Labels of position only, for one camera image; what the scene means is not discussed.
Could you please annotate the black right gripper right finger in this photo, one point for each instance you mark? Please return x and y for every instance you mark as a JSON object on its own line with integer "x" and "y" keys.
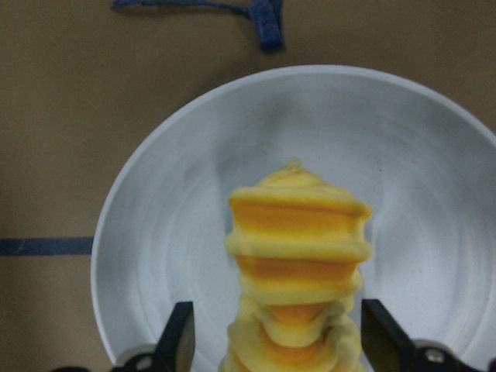
{"x": 388, "y": 347}

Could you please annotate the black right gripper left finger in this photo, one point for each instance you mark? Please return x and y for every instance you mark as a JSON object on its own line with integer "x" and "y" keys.
{"x": 175, "y": 348}

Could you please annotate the light blue plate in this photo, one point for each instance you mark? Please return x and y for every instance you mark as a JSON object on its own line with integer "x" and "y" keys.
{"x": 425, "y": 166}

